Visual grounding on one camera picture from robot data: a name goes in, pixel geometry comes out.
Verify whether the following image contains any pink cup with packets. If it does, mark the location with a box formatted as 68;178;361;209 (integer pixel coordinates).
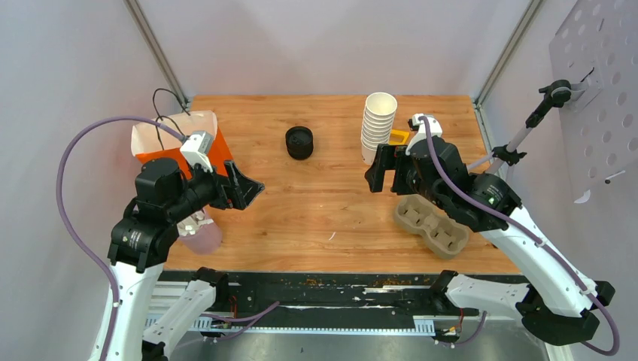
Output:
177;210;223;255

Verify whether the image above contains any white perforated panel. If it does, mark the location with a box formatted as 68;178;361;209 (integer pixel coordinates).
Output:
548;0;637;203

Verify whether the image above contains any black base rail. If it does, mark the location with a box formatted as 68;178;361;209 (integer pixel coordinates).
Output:
144;269;530;335

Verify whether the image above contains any grey tripod stand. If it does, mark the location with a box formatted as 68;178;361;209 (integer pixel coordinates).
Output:
468;80;576;174

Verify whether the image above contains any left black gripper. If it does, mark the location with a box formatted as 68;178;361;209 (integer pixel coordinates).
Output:
167;156;265;220

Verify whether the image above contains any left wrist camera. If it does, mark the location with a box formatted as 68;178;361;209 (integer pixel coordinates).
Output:
180;131;214;173

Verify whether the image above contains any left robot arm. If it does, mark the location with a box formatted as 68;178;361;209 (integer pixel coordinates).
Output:
91;158;265;360

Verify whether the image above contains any stack of white paper cups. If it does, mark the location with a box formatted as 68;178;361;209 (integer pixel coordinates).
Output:
360;92;398;165

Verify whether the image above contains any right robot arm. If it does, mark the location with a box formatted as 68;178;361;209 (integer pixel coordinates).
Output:
365;136;619;354

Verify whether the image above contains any yellow plastic holder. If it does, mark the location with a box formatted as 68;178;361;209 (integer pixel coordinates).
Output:
388;129;411;145

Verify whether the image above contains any brown pulp cup carrier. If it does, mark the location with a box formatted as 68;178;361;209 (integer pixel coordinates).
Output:
393;195;469;259

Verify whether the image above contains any stack of black lids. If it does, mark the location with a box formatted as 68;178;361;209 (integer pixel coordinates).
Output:
284;126;314;160

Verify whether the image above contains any orange paper takeout bag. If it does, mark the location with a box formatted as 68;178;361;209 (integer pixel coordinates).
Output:
130;88;233;177

